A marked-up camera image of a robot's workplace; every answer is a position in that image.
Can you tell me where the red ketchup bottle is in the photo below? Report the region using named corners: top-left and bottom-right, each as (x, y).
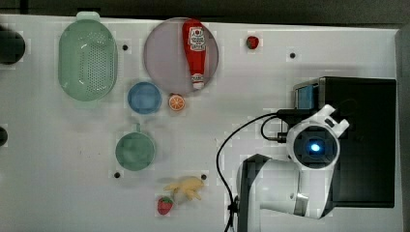
top-left (182, 18), bottom-right (206, 90)

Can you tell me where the red strawberry toy front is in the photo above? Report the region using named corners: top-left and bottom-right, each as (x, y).
top-left (157, 196), bottom-right (173, 216)

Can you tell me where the orange slice toy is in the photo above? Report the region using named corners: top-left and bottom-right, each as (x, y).
top-left (168, 94), bottom-right (186, 111)

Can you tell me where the black cable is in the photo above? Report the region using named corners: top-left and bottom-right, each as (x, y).
top-left (216, 111), bottom-right (288, 232)

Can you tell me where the green colander basket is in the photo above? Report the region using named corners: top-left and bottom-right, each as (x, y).
top-left (58, 12), bottom-right (118, 103)

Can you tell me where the black round object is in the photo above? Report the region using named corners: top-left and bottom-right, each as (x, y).
top-left (0, 26), bottom-right (26, 65)
top-left (0, 127), bottom-right (8, 146)

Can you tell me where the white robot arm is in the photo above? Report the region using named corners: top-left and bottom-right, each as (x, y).
top-left (237, 104), bottom-right (349, 232)

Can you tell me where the yellow banana toy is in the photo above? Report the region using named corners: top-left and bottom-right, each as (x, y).
top-left (163, 177), bottom-right (204, 201)

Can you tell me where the green cup with handle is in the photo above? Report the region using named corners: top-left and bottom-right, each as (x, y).
top-left (115, 124), bottom-right (156, 171)

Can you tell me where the black round object lower left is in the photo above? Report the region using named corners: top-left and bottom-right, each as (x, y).
top-left (0, 127), bottom-right (8, 146)

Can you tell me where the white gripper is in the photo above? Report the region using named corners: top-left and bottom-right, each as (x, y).
top-left (310, 104), bottom-right (349, 135)

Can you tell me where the black round object upper left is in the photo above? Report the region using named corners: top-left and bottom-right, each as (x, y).
top-left (0, 26), bottom-right (26, 65)

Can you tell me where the black toaster oven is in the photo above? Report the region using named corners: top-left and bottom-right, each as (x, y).
top-left (293, 76), bottom-right (396, 208)

